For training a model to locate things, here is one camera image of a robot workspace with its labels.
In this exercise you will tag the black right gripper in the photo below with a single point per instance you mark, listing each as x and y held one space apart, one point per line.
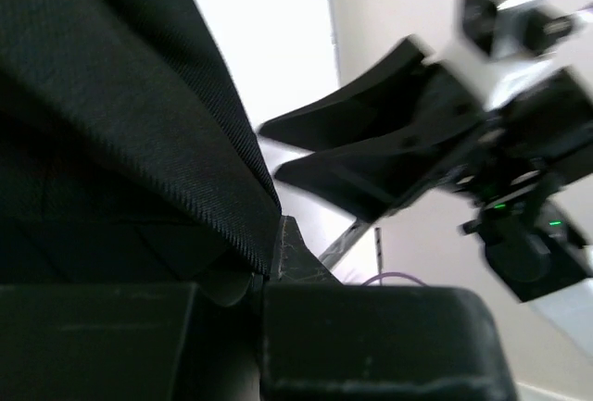
546 129

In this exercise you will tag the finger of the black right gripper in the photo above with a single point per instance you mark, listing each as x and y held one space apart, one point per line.
369 179
402 100

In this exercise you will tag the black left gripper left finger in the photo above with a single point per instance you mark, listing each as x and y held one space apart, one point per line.
224 287

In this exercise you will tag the aluminium right side rail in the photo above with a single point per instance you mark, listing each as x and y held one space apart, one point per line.
356 255

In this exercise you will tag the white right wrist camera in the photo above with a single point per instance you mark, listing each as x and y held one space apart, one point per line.
504 47

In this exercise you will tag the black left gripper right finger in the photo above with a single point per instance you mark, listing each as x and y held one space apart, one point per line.
292 262

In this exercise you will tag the black pleated skirt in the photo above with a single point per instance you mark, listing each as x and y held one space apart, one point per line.
126 153

